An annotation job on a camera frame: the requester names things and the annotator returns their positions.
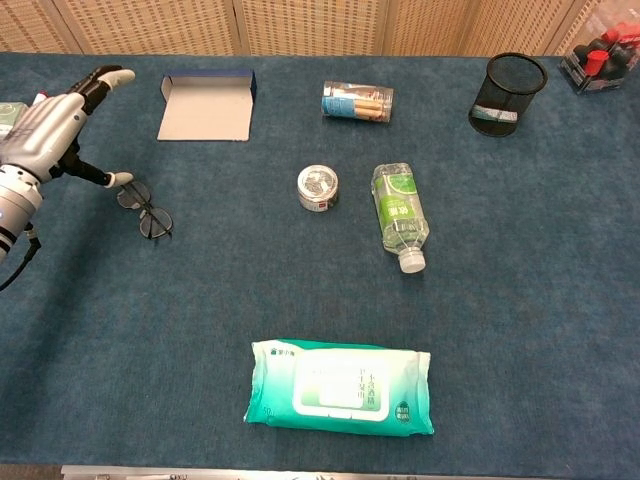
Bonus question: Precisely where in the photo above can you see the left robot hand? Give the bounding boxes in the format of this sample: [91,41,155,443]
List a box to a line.
[0,64,137,189]

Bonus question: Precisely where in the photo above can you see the thin-framed eyeglasses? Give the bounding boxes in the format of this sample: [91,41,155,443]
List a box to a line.
[116,179,175,242]

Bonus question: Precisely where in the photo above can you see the small pale green box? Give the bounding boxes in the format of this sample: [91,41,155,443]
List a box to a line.
[0,101,27,140]

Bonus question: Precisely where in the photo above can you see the open blue cardboard box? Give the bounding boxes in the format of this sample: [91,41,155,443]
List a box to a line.
[156,69,258,144]

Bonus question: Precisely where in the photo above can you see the round clear paper clip tin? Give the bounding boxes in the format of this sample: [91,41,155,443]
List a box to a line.
[296,164,341,214]

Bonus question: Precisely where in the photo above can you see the woven wicker folding screen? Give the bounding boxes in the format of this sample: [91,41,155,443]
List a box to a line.
[0,0,640,57]

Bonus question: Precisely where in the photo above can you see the blue felt table cloth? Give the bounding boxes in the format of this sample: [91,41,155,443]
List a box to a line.
[0,52,640,476]

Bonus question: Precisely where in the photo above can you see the clear jar with wooden sticks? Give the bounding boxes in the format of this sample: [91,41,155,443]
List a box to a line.
[320,79,395,126]

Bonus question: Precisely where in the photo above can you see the clear bottle with green label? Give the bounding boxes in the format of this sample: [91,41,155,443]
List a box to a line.
[370,162,431,275]

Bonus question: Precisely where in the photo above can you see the green wet wipes pack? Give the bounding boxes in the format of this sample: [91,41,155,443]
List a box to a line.
[243,338,435,437]

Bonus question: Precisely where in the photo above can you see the black mesh pen holder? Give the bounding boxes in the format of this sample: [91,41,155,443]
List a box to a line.
[467,52,549,139]

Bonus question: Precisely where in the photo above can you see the clear box of red-black items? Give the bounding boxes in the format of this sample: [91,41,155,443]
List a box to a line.
[557,19,640,96]

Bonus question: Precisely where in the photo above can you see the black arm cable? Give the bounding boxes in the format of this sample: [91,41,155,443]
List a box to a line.
[0,223,43,292]

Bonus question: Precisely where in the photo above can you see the grey metal table rail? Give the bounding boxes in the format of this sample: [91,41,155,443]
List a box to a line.
[60,463,640,480]

